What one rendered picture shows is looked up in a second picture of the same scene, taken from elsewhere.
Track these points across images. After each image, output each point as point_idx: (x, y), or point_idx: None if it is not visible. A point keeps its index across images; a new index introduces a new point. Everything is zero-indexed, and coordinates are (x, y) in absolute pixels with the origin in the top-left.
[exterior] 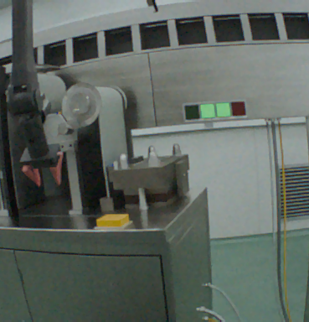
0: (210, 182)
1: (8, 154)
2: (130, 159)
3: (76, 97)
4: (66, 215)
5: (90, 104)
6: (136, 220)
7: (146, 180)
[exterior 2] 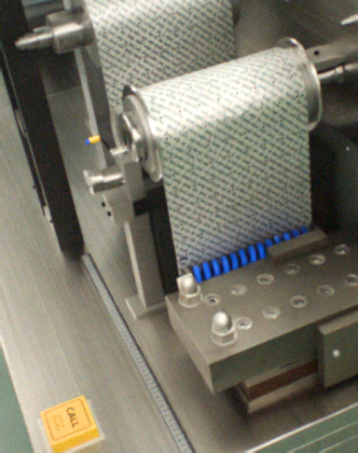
0: None
1: (53, 152)
2: (268, 252)
3: (123, 122)
4: (110, 311)
5: (144, 150)
6: (113, 441)
7: (196, 358)
